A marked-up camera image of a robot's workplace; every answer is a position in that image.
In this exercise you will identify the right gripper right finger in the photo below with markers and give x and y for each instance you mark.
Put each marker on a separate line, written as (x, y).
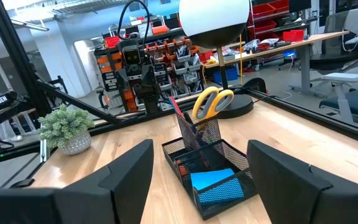
(284, 199)

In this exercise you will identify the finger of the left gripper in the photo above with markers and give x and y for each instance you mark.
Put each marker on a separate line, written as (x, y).
(122, 79)
(149, 77)

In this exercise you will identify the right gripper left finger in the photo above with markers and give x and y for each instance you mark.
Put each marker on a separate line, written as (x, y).
(126, 193)

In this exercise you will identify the orange eraser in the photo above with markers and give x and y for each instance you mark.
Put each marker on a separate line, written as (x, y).
(182, 170)

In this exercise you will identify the blue sticky note pad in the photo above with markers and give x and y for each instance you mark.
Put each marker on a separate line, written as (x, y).
(210, 180)

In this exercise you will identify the black mesh desk organizer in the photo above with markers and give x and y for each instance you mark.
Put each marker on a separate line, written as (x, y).
(197, 130)

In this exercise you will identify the blue-seated office chair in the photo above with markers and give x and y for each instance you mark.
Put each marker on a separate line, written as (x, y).
(353, 102)

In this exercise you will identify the grey office chair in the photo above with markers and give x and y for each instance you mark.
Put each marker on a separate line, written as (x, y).
(337, 37)

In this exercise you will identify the parts bin shelf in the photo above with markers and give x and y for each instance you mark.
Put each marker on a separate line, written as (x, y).
(179, 56)

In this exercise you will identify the green potted plant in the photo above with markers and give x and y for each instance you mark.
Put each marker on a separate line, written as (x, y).
(64, 124)

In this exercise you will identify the blue storage bin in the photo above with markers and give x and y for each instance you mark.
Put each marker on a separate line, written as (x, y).
(225, 74)

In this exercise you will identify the white globe table lamp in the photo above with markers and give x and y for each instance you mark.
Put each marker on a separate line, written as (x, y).
(213, 18)

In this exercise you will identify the wooden top desk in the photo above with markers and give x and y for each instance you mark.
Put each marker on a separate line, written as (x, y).
(275, 48)

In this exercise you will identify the red bin shelf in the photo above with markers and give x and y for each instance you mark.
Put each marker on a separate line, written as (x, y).
(266, 12)

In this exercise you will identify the red box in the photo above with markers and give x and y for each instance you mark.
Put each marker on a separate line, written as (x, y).
(293, 35)

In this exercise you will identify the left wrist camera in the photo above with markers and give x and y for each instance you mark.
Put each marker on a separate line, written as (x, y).
(132, 56)

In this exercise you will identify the black rig post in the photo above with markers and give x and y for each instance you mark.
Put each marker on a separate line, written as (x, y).
(14, 46)

